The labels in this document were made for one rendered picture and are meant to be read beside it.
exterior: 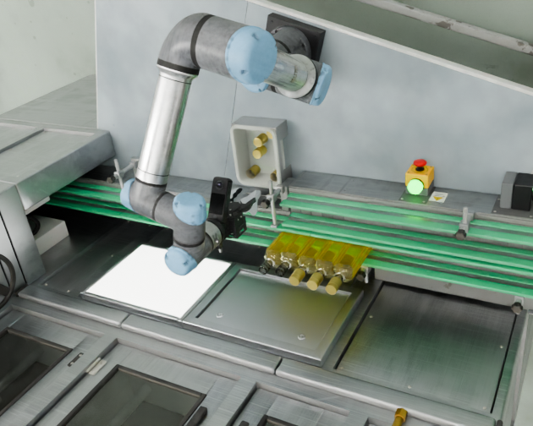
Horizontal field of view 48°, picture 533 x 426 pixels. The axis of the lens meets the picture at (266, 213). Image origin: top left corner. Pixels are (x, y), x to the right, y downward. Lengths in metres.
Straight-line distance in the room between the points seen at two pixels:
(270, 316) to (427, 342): 0.47
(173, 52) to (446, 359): 1.08
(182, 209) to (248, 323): 0.61
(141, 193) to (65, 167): 0.98
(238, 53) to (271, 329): 0.88
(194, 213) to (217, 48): 0.36
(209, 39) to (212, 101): 0.87
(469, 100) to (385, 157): 0.32
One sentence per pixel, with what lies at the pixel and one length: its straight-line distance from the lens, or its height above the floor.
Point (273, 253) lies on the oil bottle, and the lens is 1.87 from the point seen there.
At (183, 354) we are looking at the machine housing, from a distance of 1.83.
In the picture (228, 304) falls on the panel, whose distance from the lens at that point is 1.93.
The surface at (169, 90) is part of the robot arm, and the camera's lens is 1.36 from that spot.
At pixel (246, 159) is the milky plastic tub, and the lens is 2.12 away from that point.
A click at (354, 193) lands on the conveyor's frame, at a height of 0.86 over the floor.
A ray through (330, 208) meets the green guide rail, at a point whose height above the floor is 0.95.
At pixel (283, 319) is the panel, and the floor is 1.20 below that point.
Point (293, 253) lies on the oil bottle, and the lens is 1.84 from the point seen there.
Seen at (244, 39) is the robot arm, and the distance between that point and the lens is 1.26.
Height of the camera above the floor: 2.42
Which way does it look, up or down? 48 degrees down
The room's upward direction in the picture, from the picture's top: 136 degrees counter-clockwise
